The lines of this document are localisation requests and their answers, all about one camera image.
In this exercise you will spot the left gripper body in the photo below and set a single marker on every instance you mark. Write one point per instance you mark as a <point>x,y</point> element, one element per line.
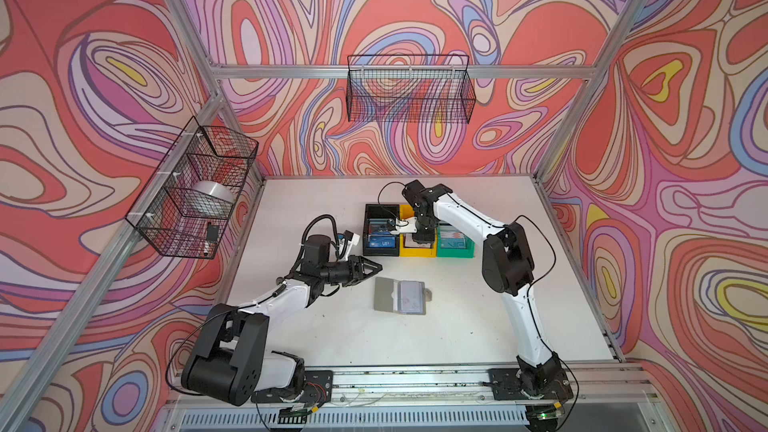
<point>338,273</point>

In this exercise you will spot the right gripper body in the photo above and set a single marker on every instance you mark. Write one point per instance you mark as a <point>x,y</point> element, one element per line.
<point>425,228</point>

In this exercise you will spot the grey card holder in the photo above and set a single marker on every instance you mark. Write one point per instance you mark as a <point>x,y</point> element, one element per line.
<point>404,297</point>

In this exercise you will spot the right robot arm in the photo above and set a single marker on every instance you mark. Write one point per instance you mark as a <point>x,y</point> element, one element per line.
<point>507,268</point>

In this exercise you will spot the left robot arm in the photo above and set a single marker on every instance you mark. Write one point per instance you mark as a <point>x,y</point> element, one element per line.
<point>230,360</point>

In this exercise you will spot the teal card in green bin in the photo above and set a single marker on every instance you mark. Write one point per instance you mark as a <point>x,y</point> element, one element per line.
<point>453,241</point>

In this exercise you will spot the blue card in black bin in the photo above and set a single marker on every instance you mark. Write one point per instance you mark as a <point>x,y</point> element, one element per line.
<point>382,242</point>

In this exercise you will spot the yellow storage bin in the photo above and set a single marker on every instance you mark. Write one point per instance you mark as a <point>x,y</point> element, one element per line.
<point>407,246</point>

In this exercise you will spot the green storage bin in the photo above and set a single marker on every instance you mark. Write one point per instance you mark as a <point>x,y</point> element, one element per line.
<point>468,253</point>

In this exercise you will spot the black storage bin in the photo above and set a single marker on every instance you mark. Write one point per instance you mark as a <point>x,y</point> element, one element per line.
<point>379,220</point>

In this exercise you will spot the white tape roll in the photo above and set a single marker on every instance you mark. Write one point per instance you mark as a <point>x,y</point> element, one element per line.
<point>211,199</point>

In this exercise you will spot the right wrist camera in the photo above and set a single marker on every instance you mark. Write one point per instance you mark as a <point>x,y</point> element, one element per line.
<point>407,226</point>

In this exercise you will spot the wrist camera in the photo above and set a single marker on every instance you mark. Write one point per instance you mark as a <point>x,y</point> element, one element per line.
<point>350,243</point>
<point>407,226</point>

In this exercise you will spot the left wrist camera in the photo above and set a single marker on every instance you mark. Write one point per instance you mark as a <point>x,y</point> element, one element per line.
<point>350,243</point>

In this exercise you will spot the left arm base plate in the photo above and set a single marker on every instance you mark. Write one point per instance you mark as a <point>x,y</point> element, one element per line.
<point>311,387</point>

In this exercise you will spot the black wire basket back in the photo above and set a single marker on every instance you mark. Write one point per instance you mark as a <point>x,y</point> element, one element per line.
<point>409,88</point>

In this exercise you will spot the black wire basket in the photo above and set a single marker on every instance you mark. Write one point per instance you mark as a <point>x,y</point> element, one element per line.
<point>185,212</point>
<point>409,88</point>

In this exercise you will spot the black wire basket left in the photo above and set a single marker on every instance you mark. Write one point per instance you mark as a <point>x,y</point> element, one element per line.
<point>185,212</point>

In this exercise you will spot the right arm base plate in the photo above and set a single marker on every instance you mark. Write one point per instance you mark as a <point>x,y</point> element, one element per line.
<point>513,385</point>

